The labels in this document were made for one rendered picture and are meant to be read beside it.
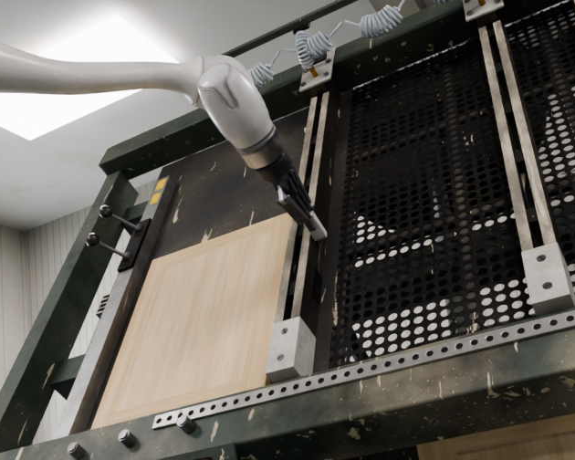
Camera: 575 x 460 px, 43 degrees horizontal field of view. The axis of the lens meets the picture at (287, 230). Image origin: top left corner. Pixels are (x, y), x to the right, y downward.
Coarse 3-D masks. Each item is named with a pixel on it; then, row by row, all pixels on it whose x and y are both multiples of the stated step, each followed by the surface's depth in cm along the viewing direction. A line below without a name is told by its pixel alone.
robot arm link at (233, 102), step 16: (224, 64) 140; (208, 80) 138; (224, 80) 137; (240, 80) 138; (208, 96) 138; (224, 96) 137; (240, 96) 138; (256, 96) 141; (208, 112) 141; (224, 112) 139; (240, 112) 139; (256, 112) 141; (224, 128) 141; (240, 128) 140; (256, 128) 142; (240, 144) 144
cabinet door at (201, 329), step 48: (240, 240) 185; (144, 288) 191; (192, 288) 180; (240, 288) 170; (144, 336) 175; (192, 336) 166; (240, 336) 157; (144, 384) 161; (192, 384) 153; (240, 384) 146
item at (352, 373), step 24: (480, 336) 120; (504, 336) 118; (528, 336) 115; (384, 360) 126; (408, 360) 124; (432, 360) 121; (288, 384) 134; (312, 384) 131; (336, 384) 128; (192, 408) 142; (216, 408) 138; (240, 408) 136
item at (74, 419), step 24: (168, 192) 225; (144, 216) 216; (144, 240) 206; (144, 264) 202; (120, 288) 192; (120, 312) 187; (96, 336) 181; (96, 360) 174; (96, 384) 170; (72, 408) 164; (72, 432) 159
